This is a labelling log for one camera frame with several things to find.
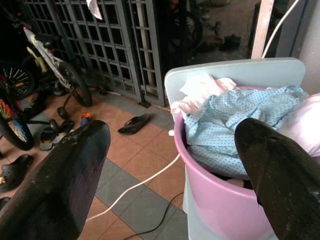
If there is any dark motorcycle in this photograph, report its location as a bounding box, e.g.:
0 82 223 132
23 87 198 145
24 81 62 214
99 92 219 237
159 0 204 63

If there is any purple plastic laundry basin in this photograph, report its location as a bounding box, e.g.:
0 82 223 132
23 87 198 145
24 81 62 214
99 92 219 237
173 85 320 238

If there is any white hanging cloth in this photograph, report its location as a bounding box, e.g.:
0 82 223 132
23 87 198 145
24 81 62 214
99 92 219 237
85 0 104 21

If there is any white wooden post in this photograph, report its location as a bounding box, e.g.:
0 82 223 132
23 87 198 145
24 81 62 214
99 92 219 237
250 0 276 60

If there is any lilac pink garment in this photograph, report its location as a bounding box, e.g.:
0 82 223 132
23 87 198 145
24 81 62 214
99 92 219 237
276 92 320 158

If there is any white children's bicycle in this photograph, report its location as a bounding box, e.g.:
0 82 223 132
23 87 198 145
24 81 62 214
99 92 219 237
7 24 93 120

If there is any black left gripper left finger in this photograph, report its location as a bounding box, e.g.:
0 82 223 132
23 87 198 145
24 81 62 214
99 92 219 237
0 119 112 240

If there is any light blue dotted garment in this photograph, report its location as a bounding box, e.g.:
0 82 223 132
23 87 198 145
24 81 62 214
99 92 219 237
184 85 307 180

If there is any black power cable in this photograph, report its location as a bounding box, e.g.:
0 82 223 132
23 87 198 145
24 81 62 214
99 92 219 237
124 191 185 240

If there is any pale pink garment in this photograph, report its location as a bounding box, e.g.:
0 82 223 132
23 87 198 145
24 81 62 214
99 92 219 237
170 73 241 118

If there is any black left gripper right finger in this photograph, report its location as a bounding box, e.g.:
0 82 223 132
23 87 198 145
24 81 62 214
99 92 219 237
234 117 320 240

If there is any dark slide sandal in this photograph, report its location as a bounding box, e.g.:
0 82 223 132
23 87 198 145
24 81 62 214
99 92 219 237
39 119 75 152

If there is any white power cable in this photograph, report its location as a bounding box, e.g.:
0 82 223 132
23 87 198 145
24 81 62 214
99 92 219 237
86 0 300 222

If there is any orange and blue toy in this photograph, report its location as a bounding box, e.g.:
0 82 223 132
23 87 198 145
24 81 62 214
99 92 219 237
79 112 91 126

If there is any grey metal folding gate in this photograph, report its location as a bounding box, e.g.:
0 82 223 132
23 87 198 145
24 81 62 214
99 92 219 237
19 0 167 108

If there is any black clog shoe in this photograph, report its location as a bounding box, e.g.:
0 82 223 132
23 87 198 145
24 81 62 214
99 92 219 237
0 154 34 193

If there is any light blue plastic stool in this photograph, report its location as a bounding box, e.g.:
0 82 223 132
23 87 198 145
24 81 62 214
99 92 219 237
164 57 307 240

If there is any colourful-spoked bicycle wheel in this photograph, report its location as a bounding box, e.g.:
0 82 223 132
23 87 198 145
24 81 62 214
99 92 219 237
0 74 35 152

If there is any black flip-flop sandal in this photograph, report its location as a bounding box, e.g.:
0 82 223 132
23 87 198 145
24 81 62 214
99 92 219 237
117 113 152 136

